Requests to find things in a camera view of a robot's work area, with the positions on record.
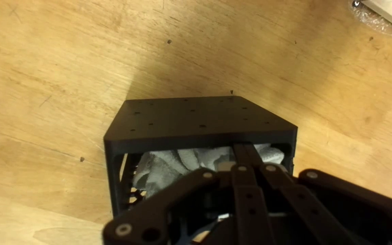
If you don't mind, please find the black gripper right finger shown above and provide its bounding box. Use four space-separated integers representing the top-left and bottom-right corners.
246 142 392 245

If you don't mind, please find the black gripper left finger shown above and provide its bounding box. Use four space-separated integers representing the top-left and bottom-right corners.
103 142 276 245

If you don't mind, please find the white cloth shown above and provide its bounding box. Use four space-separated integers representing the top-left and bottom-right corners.
133 142 288 201

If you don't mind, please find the black perforated box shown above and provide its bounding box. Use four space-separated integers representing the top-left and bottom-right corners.
104 93 300 224

